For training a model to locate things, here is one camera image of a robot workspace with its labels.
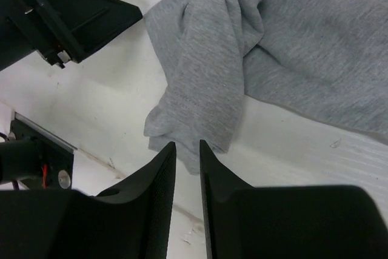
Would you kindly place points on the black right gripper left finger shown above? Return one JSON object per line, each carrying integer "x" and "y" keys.
{"x": 130, "y": 219}

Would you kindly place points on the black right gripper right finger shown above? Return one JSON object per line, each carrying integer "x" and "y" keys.
{"x": 327, "y": 221}

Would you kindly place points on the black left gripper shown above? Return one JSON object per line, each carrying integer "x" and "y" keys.
{"x": 50, "y": 27}

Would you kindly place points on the grey tank top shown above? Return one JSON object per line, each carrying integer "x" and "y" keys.
{"x": 323, "y": 59}

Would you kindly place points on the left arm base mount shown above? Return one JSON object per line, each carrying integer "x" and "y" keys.
{"x": 34, "y": 157}

